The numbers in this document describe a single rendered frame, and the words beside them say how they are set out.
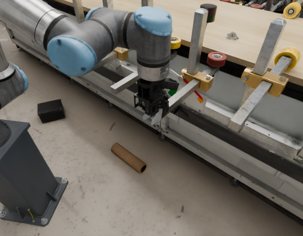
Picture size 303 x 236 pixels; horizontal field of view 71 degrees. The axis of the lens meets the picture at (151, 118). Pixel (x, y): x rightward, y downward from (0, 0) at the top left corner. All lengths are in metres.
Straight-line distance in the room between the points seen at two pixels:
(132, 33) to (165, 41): 0.08
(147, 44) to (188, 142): 1.13
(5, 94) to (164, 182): 1.07
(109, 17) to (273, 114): 0.85
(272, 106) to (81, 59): 0.88
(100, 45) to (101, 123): 1.50
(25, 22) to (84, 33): 0.12
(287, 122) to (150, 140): 1.03
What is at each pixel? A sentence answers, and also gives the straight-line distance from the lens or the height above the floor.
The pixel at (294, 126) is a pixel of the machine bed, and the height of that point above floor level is 0.67.
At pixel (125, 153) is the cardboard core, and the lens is 1.61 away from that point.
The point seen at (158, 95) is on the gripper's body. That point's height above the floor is 0.96.
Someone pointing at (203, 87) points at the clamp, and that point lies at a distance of 0.92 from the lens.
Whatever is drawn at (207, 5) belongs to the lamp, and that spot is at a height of 1.12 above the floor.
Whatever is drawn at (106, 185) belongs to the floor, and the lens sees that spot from 1.58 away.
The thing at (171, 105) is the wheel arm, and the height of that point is 0.86.
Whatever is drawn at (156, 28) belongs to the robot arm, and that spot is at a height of 1.17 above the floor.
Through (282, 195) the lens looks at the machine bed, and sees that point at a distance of 1.54.
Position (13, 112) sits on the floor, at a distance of 2.41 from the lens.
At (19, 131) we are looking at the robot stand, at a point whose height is 0.60.
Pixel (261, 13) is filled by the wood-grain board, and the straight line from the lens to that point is 1.65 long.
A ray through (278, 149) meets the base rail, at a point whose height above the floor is 0.70.
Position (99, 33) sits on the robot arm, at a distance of 0.52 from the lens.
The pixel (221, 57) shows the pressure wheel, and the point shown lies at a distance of 1.02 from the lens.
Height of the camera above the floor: 1.36
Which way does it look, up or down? 44 degrees down
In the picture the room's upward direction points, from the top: straight up
